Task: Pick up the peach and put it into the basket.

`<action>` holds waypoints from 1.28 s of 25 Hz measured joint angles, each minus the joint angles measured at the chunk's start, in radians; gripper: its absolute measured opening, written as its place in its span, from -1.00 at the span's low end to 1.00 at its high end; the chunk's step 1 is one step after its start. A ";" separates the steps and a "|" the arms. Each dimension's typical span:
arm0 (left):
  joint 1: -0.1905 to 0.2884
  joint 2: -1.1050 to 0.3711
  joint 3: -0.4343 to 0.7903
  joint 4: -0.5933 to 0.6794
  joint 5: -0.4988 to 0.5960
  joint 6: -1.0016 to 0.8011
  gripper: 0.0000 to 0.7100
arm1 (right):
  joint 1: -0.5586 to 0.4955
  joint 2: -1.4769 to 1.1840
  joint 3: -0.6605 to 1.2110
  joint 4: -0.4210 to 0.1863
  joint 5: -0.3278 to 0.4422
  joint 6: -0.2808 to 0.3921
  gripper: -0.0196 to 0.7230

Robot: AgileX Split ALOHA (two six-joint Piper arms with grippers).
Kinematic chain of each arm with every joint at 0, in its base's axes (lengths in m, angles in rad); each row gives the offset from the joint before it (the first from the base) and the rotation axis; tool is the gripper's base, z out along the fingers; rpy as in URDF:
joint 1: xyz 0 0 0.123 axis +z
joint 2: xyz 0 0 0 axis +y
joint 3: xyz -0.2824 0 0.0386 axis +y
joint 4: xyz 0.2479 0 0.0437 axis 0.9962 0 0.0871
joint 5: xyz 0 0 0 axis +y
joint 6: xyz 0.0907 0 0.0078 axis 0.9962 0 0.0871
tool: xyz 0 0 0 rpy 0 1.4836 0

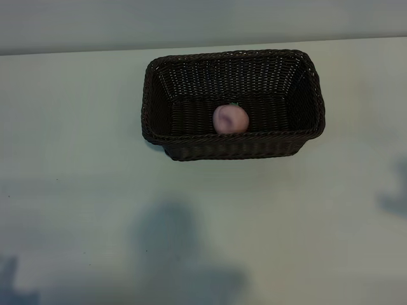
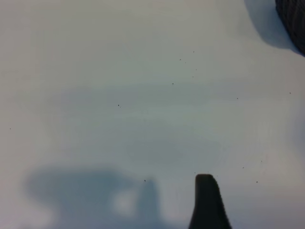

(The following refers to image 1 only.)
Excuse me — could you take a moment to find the pink peach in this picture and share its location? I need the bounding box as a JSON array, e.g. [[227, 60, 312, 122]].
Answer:
[[212, 102, 249, 134]]

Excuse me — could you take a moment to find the dark brown wicker basket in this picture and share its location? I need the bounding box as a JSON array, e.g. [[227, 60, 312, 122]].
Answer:
[[141, 49, 327, 162]]

